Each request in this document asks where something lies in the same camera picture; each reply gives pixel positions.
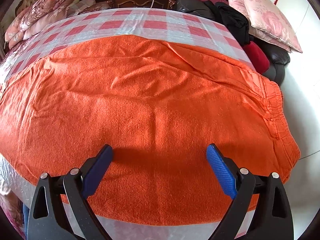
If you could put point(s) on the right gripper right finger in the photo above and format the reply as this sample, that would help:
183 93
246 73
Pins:
272 217

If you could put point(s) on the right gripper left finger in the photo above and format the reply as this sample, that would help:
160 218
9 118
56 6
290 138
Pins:
47 216

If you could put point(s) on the orange pants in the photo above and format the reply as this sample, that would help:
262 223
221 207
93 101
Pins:
159 105

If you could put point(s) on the red white checkered tablecloth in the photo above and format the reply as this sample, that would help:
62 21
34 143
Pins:
153 24

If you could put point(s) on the red folded cloth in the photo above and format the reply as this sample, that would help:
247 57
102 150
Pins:
257 57

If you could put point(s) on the black leather armchair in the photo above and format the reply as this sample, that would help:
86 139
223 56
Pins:
278 57

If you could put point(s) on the pink floral pillow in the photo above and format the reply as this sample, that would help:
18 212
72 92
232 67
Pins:
267 23

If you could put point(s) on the black garment on armchair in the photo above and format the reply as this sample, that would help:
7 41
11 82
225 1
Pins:
236 23

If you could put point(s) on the folded floral quilt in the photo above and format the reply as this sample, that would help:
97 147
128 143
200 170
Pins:
35 18

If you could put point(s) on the small pink bed pillow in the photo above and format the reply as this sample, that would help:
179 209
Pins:
86 6

